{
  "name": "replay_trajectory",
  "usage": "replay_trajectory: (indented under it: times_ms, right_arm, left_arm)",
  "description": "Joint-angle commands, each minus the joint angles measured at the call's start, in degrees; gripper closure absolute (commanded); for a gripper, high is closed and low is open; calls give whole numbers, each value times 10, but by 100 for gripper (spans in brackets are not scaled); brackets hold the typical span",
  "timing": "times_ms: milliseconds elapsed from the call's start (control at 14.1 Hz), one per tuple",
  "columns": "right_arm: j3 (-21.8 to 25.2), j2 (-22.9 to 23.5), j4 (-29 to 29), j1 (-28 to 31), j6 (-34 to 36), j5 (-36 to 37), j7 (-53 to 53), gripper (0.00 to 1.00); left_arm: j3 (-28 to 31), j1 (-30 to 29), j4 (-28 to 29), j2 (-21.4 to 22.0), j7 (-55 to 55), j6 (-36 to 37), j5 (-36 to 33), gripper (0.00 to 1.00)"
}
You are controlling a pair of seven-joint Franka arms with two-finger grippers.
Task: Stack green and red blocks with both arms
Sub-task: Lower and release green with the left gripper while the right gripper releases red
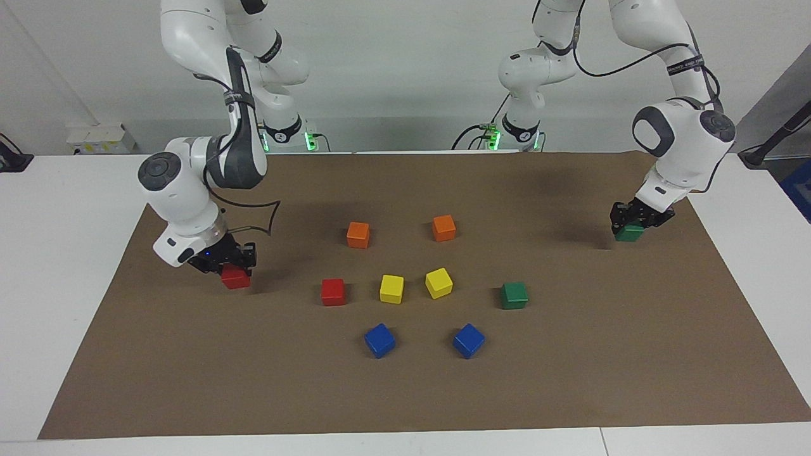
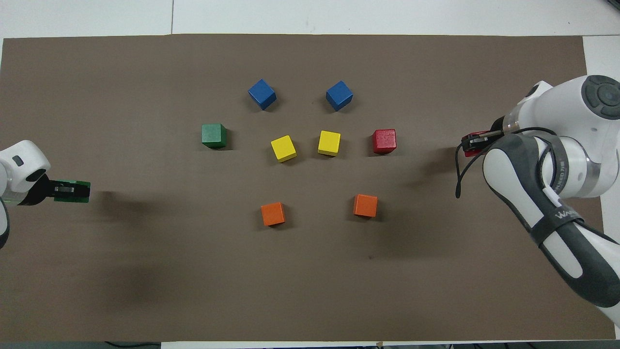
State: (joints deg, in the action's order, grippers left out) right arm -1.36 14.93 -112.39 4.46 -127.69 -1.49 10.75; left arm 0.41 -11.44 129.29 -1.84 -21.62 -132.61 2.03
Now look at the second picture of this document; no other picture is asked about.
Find orange wooden cube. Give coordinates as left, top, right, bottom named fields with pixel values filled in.
left=353, top=194, right=379, bottom=219
left=261, top=202, right=286, bottom=227

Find brown table mat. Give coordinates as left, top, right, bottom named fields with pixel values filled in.
left=0, top=33, right=617, bottom=343

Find red wooden cube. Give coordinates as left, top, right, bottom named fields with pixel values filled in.
left=463, top=131, right=491, bottom=158
left=372, top=128, right=398, bottom=155

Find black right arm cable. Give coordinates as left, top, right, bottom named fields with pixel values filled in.
left=454, top=127, right=558, bottom=199

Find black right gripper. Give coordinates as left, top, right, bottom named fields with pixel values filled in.
left=461, top=115, right=508, bottom=150

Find black floor cable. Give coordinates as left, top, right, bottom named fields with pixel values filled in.
left=104, top=341, right=161, bottom=349

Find blue wooden cube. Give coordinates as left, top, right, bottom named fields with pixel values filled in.
left=325, top=80, right=354, bottom=112
left=248, top=79, right=278, bottom=111

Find yellow wooden cube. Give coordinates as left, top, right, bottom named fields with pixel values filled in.
left=270, top=135, right=298, bottom=163
left=317, top=130, right=341, bottom=157

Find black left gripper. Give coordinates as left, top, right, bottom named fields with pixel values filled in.
left=19, top=174, right=75, bottom=206

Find green wooden cube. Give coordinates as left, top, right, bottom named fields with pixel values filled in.
left=54, top=180, right=91, bottom=203
left=201, top=123, right=228, bottom=149

